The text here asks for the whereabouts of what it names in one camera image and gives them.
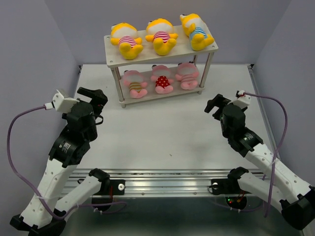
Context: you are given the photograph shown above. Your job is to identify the pink frog toy orange stripes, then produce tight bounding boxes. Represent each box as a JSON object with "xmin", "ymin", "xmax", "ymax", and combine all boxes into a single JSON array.
[{"xmin": 123, "ymin": 70, "xmax": 148, "ymax": 99}]

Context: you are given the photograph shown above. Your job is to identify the pink frog toy striped shirt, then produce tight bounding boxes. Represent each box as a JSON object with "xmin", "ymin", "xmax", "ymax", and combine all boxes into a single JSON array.
[{"xmin": 175, "ymin": 61, "xmax": 199, "ymax": 90}]

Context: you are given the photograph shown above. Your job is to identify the pink frog toy polka-dot dress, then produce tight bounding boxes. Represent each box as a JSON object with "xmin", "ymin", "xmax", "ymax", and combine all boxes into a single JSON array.
[{"xmin": 151, "ymin": 64, "xmax": 173, "ymax": 94}]

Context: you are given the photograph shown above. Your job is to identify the yellow toy pink stripes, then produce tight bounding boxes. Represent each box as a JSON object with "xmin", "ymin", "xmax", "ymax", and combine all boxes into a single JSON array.
[{"xmin": 110, "ymin": 22, "xmax": 143, "ymax": 60}]

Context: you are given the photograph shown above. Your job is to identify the yellow toy blue striped shirt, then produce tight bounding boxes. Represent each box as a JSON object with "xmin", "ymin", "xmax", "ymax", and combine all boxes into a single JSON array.
[{"xmin": 180, "ymin": 13, "xmax": 215, "ymax": 51}]

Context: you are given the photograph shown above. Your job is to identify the yellow toy red stripes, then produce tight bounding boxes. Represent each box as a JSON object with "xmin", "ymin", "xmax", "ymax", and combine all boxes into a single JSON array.
[{"xmin": 145, "ymin": 18, "xmax": 178, "ymax": 56}]

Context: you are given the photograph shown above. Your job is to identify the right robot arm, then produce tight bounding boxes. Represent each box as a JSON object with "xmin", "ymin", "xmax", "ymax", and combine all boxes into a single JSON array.
[{"xmin": 213, "ymin": 102, "xmax": 315, "ymax": 230}]

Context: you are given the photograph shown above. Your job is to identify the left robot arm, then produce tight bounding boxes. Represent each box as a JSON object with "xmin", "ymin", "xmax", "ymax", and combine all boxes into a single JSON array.
[{"xmin": 10, "ymin": 87, "xmax": 126, "ymax": 236}]

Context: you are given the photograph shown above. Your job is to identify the white two-tier shelf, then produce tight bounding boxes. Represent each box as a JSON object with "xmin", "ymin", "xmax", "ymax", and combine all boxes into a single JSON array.
[{"xmin": 104, "ymin": 26, "xmax": 219, "ymax": 108}]

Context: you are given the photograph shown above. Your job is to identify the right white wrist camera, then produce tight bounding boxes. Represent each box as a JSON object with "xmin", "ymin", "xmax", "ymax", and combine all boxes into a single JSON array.
[{"xmin": 231, "ymin": 90, "xmax": 251, "ymax": 111}]

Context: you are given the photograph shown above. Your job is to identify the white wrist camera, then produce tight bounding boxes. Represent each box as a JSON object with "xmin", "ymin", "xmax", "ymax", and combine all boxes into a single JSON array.
[
  {"xmin": 231, "ymin": 90, "xmax": 251, "ymax": 111},
  {"xmin": 44, "ymin": 89, "xmax": 79, "ymax": 114}
]

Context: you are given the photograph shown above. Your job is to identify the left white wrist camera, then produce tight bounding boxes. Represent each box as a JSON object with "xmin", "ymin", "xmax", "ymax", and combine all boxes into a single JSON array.
[{"xmin": 44, "ymin": 89, "xmax": 79, "ymax": 114}]

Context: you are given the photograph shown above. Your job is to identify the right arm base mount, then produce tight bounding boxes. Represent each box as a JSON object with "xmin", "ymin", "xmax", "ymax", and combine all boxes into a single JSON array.
[{"xmin": 207, "ymin": 167, "xmax": 252, "ymax": 196}]

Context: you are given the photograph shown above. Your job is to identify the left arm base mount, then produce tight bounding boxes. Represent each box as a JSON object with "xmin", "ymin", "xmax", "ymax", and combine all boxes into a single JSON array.
[{"xmin": 89, "ymin": 168, "xmax": 126, "ymax": 196}]

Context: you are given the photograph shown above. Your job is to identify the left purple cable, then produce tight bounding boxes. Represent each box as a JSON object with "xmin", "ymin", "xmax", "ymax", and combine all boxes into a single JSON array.
[{"xmin": 6, "ymin": 105, "xmax": 127, "ymax": 220}]

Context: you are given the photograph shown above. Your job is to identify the aluminium rail frame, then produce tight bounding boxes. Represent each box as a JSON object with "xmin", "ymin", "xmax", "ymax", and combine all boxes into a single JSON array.
[{"xmin": 62, "ymin": 64, "xmax": 275, "ymax": 198}]

